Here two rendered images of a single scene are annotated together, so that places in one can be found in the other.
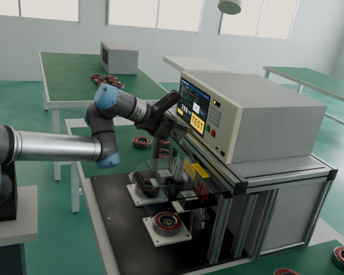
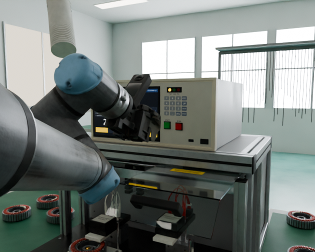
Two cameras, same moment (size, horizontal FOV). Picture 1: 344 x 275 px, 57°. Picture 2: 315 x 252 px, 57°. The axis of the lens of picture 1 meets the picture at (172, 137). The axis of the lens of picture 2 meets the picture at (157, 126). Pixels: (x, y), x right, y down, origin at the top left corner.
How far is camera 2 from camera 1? 67 cm
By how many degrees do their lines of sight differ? 40
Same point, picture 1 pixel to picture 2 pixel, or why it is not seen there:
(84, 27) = not seen: outside the picture
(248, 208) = (251, 192)
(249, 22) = (35, 95)
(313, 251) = (276, 228)
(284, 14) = not seen: hidden behind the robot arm
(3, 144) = (17, 111)
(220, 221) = (244, 217)
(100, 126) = (73, 130)
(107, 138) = (92, 146)
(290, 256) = (271, 240)
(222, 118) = (190, 102)
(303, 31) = not seen: hidden behind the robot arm
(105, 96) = (88, 67)
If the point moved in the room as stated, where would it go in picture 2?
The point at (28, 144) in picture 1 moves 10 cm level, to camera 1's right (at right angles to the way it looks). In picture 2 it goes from (40, 129) to (133, 123)
